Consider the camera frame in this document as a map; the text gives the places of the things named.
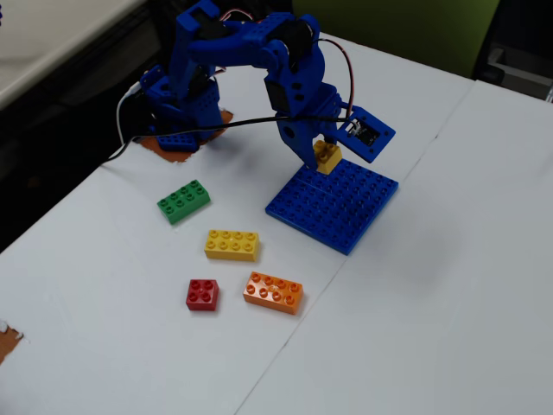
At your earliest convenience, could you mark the green 2x4 block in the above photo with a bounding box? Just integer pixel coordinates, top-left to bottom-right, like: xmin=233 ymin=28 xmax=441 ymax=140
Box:
xmin=156 ymin=179 xmax=212 ymax=226

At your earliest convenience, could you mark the orange 2x4 block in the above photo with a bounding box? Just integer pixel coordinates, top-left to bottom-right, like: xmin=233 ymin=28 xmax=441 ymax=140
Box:
xmin=242 ymin=271 xmax=304 ymax=316

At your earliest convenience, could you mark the red white servo wire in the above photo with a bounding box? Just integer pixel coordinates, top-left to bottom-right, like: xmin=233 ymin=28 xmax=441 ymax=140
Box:
xmin=317 ymin=38 xmax=356 ymax=120

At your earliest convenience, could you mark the white cable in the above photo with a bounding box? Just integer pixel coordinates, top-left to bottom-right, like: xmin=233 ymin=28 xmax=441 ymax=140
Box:
xmin=115 ymin=84 xmax=143 ymax=144

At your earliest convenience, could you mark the yellow 2x4 block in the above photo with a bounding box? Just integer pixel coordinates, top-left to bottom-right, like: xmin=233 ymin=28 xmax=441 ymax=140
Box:
xmin=203 ymin=228 xmax=261 ymax=264

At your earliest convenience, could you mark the black cable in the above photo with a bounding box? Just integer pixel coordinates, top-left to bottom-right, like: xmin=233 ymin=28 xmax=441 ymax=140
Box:
xmin=102 ymin=112 xmax=353 ymax=165

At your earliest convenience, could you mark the yellow 2x2 block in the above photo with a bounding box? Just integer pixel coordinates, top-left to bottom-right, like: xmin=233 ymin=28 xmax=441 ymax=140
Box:
xmin=313 ymin=139 xmax=343 ymax=176

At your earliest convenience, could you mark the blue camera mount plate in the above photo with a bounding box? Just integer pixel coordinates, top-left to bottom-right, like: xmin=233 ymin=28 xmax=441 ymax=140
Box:
xmin=339 ymin=105 xmax=397 ymax=164

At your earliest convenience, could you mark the blue 8x8 plate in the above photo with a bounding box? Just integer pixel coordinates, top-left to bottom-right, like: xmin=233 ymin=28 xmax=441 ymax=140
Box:
xmin=264 ymin=158 xmax=400 ymax=257

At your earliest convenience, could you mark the red 2x2 block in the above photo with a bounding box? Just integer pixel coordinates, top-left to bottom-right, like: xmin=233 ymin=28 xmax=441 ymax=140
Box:
xmin=185 ymin=278 xmax=219 ymax=312

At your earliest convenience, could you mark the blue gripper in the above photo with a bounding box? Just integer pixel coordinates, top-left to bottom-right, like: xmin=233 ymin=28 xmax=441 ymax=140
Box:
xmin=264 ymin=80 xmax=349 ymax=170

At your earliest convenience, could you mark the white side table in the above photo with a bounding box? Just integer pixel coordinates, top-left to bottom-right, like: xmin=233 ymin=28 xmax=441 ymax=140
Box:
xmin=0 ymin=0 xmax=148 ymax=109

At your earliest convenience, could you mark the grey box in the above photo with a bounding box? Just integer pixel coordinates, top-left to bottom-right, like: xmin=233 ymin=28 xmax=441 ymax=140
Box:
xmin=487 ymin=47 xmax=553 ymax=105

